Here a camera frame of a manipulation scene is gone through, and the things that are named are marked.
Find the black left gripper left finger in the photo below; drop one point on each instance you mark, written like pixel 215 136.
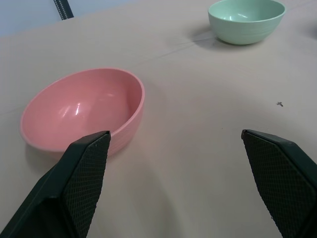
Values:
pixel 74 183

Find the green bowl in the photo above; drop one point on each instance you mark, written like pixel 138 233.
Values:
pixel 244 23

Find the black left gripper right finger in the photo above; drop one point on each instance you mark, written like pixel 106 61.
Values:
pixel 280 178

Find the black perforated metal strut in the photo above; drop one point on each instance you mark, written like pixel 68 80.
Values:
pixel 63 9

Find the pink bowl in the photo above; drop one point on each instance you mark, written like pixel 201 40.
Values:
pixel 81 109

